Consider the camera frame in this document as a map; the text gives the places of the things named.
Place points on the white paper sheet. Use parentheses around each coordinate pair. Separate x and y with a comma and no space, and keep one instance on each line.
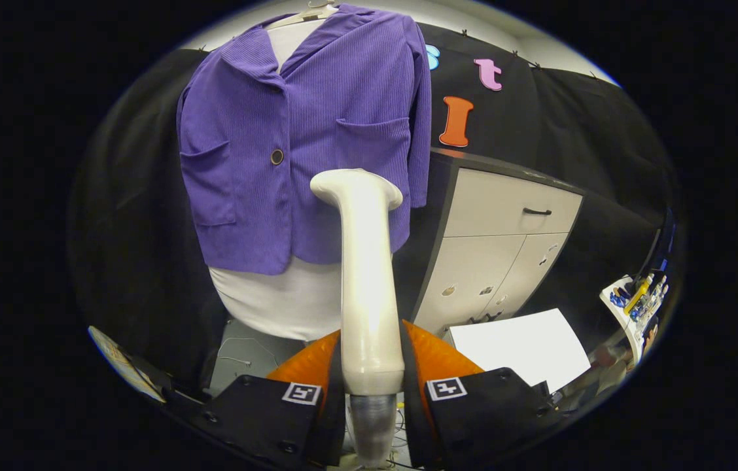
(519,347)

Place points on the white tray of small items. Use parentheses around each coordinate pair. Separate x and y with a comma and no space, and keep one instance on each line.
(631,327)

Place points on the plaid cloth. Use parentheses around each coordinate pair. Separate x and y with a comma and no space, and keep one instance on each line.
(123,363)

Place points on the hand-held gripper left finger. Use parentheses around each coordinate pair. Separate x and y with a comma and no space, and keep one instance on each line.
(335,418)

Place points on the purple ribbed jacket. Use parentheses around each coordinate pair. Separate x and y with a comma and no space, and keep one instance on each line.
(343,85)

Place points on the grey cabinet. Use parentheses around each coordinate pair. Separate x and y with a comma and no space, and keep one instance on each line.
(493,203)

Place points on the white garment steamer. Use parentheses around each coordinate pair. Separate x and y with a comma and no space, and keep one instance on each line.
(369,275)

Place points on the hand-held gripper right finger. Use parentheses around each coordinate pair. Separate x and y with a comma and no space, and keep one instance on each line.
(413,405)

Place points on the white mannequin torso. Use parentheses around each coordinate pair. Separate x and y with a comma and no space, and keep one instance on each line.
(277,301)

